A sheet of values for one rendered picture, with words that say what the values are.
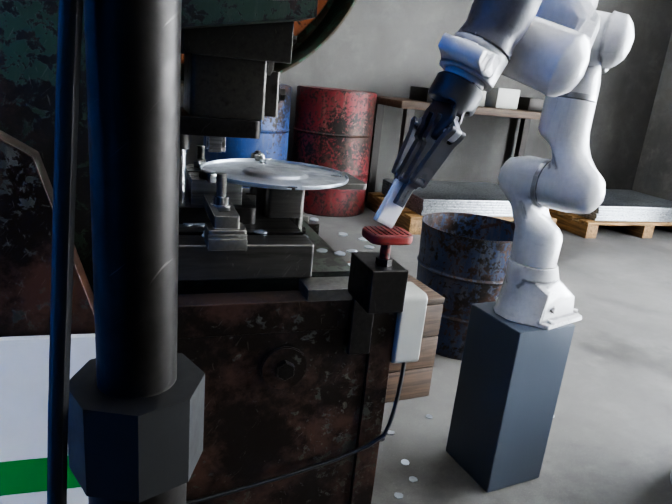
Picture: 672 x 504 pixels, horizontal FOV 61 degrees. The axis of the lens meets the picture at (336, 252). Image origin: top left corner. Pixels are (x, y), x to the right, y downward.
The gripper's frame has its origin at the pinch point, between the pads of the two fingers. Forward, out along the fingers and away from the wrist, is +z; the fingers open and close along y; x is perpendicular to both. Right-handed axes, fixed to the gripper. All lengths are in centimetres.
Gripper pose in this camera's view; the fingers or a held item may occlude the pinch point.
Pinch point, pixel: (393, 203)
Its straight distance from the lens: 86.8
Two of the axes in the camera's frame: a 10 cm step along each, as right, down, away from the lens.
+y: -3.3, -3.2, 8.9
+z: -4.8, 8.7, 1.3
